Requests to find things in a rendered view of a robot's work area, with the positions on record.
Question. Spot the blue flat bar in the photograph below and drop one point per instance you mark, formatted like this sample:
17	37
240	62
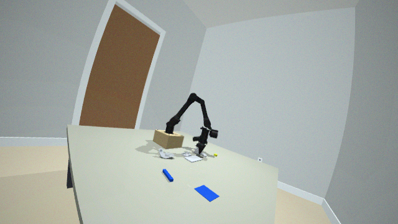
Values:
168	175

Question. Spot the blue flat rectangular plate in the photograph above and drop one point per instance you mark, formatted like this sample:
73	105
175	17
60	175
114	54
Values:
207	193

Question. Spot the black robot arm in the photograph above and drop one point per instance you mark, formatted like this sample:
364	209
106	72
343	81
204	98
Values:
175	119

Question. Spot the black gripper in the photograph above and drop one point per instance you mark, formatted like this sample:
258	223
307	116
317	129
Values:
201	145

